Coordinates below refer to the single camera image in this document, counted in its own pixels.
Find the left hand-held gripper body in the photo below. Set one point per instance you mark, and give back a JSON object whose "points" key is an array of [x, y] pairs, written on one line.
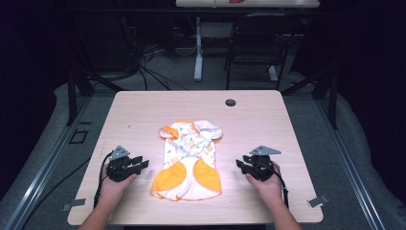
{"points": [[118, 167]]}

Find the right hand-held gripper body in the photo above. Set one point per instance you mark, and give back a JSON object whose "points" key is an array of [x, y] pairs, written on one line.
{"points": [[262, 167]]}

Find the white and orange baby garment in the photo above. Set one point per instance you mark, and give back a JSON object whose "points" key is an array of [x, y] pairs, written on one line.
{"points": [[188, 159]]}

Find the person's right hand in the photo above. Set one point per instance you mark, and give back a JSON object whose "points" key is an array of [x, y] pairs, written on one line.
{"points": [[267, 188]]}

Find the person's left hand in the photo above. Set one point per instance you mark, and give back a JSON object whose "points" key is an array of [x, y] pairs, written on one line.
{"points": [[113, 188]]}

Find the white desk leg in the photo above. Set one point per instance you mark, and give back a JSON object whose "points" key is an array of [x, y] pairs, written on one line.
{"points": [[273, 73], [198, 51]]}

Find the black metal stand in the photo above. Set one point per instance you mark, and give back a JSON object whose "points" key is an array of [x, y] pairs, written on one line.
{"points": [[79, 86], [328, 92]]}

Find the black folding chair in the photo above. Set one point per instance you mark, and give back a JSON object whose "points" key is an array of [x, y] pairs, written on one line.
{"points": [[261, 38]]}

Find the small red object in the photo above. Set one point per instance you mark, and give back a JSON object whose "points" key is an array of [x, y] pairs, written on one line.
{"points": [[236, 1]]}

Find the grey metal bracket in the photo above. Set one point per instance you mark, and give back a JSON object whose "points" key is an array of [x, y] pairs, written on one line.
{"points": [[74, 203], [318, 201]]}

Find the aluminium floor rail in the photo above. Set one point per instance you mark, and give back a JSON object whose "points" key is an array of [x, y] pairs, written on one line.
{"points": [[41, 172], [354, 172]]}

